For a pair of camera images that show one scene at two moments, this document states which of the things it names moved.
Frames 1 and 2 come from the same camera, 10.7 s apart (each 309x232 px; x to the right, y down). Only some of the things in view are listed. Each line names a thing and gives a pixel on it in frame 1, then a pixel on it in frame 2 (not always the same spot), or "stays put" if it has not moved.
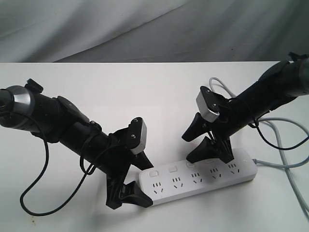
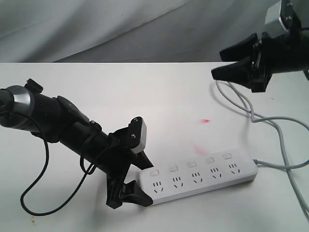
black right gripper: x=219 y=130 to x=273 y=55
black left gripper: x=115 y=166 stays put
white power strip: x=171 y=182 stays put
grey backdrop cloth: x=152 y=31 stays put
